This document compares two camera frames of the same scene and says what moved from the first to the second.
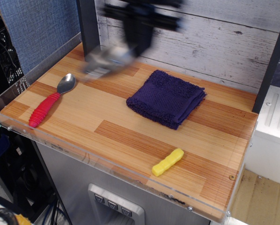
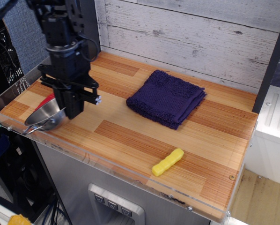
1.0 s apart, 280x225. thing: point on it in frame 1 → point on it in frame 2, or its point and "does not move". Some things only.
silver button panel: [106, 208] does not move
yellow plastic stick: [168, 162] does not move
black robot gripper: [140, 17] → [70, 71]
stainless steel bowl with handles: [98, 63] → [47, 117]
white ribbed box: [268, 153] does not move
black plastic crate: [5, 70] does not move
